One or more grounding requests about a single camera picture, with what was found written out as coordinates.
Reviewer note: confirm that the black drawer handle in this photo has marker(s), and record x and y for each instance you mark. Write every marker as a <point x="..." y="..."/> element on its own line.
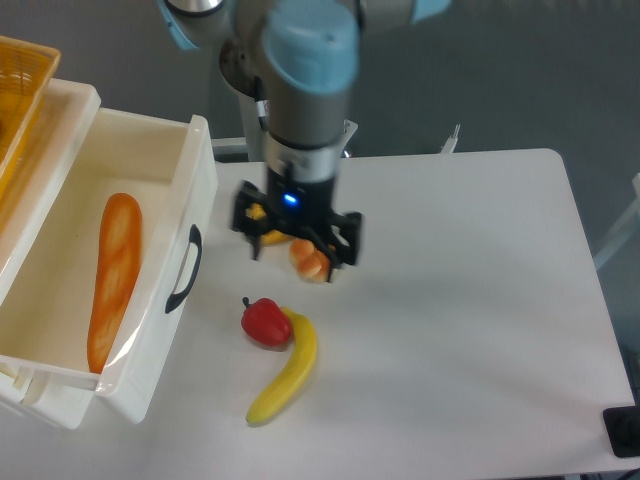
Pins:
<point x="188" y="272"/>

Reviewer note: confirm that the white drawer cabinet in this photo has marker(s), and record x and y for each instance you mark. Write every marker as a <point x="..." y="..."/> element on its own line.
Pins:
<point x="64" y="115"/>

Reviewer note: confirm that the yellow plastic basket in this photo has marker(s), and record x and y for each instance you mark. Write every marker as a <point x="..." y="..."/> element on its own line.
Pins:
<point x="26" y="70"/>

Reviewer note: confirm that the black device at edge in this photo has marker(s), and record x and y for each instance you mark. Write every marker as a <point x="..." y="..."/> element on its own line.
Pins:
<point x="622" y="426"/>

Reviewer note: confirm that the white table clamp post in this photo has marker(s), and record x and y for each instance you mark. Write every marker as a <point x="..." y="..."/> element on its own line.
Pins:
<point x="451" y="142"/>

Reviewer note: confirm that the yellow bell pepper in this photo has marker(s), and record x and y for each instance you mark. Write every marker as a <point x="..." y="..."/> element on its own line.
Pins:
<point x="271" y="237"/>

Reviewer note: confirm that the red bell pepper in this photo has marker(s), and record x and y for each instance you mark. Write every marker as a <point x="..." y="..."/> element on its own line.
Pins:
<point x="265" y="323"/>

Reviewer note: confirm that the braided round bread roll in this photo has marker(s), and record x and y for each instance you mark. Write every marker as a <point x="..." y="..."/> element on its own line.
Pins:
<point x="311" y="264"/>

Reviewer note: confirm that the upper white drawer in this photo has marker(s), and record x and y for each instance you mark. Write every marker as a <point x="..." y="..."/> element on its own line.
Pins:
<point x="168" y="167"/>

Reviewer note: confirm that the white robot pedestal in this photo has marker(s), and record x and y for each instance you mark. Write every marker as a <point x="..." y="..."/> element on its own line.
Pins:
<point x="234" y="66"/>

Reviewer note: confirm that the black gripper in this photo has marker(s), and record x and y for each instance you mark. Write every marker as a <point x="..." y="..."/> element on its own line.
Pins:
<point x="301" y="210"/>

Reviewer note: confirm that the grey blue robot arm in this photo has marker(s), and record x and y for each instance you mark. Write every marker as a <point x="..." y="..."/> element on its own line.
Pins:
<point x="293" y="65"/>

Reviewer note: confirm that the long orange bread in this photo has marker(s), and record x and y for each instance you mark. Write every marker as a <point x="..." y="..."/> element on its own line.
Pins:
<point x="118" y="266"/>

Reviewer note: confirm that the yellow banana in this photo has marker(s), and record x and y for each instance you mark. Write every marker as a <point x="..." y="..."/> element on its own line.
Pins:
<point x="288" y="382"/>

